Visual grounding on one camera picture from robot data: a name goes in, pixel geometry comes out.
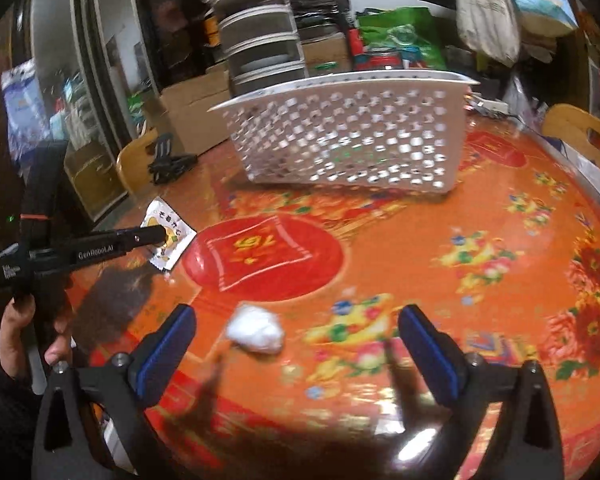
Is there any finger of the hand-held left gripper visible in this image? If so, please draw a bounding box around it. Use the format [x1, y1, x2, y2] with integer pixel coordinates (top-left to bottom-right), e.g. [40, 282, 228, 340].
[129, 224, 168, 252]

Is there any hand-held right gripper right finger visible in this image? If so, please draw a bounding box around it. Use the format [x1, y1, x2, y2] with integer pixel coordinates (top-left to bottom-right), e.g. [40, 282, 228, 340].
[397, 305, 565, 480]

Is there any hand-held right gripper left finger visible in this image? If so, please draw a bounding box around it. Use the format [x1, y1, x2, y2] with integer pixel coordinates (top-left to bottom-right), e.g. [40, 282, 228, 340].
[32, 304, 197, 480]

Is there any white cartoon print packet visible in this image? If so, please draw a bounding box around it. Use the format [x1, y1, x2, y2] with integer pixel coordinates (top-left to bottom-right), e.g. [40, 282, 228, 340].
[140, 197, 197, 272]

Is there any small white bundle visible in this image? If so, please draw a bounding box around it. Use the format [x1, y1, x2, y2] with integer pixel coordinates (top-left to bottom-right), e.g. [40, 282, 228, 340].
[225, 304, 286, 356]

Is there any green foil packet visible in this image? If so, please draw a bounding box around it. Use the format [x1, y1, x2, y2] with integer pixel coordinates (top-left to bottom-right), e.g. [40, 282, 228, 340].
[327, 145, 376, 166]

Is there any white perforated plastic basket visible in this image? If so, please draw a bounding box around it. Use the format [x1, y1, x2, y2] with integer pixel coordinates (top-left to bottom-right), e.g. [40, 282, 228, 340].
[207, 70, 481, 193]

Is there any person's left forearm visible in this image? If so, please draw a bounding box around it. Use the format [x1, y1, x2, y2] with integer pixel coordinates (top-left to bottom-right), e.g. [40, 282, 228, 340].
[0, 350, 46, 480]

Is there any person's left hand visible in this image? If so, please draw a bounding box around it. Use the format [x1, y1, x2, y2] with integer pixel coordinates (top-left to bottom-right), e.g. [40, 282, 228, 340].
[0, 294, 76, 376]

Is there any wooden chair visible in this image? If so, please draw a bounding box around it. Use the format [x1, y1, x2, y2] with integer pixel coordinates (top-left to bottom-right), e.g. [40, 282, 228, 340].
[541, 103, 600, 173]
[116, 129, 160, 198]

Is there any black clamp holder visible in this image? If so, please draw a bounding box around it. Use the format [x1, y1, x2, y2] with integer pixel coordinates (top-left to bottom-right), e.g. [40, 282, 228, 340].
[148, 133, 199, 184]

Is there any open cardboard box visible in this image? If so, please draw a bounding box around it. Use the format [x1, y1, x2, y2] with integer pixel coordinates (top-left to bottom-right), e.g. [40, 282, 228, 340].
[159, 62, 236, 156]

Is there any glass door cabinet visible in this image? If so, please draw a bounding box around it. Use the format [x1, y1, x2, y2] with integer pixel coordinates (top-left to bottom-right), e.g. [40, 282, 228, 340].
[0, 0, 161, 226]

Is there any grey plastic drawer tower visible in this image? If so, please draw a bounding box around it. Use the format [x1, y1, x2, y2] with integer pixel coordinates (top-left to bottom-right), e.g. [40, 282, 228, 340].
[198, 0, 308, 98]

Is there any brown cardboard box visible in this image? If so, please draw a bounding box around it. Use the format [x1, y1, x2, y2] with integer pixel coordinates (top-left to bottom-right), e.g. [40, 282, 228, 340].
[300, 32, 353, 76]

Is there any green shopping bag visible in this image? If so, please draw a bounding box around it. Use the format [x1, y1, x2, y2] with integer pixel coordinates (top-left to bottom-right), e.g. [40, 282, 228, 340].
[356, 6, 448, 72]

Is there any white tote bag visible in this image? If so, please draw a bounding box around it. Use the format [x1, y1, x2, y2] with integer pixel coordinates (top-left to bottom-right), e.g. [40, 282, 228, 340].
[448, 0, 522, 67]

